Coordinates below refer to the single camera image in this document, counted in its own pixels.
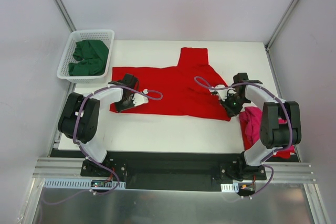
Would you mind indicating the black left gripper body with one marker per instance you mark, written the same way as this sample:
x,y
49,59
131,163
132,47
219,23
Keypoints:
x,y
125,103

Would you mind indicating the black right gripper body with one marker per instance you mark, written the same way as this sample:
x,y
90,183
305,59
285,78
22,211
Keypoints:
x,y
231,106

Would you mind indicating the red t shirt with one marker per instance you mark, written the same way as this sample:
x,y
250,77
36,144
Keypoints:
x,y
182,96
248,142

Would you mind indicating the white plastic basket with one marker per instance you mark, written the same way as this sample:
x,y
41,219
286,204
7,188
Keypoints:
x,y
105,35

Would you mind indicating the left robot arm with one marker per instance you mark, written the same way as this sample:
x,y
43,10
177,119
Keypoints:
x,y
80,115

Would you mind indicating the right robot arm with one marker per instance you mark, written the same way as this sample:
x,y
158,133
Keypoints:
x,y
280,126

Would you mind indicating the folded pink t shirt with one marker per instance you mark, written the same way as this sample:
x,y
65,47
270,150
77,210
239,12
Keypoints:
x,y
252,116

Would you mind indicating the green t shirt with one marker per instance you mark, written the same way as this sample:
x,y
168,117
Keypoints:
x,y
91,58

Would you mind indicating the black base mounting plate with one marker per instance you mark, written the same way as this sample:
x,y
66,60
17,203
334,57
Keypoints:
x,y
174,171

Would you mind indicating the folded red t shirt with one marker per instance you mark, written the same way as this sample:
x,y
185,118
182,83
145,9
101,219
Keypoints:
x,y
248,142

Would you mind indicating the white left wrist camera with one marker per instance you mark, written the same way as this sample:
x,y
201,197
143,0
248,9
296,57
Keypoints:
x,y
139,100

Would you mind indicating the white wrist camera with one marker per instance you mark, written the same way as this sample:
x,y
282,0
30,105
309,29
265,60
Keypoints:
x,y
139,100
220,90

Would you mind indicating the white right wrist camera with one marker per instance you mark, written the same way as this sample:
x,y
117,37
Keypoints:
x,y
220,90

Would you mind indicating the right white cable duct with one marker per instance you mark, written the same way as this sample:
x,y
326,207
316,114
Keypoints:
x,y
230,188

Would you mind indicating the white cable duct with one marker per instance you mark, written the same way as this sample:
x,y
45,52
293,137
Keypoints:
x,y
230,188
70,183

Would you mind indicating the aluminium front rail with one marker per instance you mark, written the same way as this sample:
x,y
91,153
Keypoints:
x,y
70,163

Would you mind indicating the left white cable duct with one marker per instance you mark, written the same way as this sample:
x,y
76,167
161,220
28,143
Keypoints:
x,y
70,183

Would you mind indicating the right aluminium frame post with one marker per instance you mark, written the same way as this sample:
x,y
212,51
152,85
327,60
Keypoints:
x,y
285,17

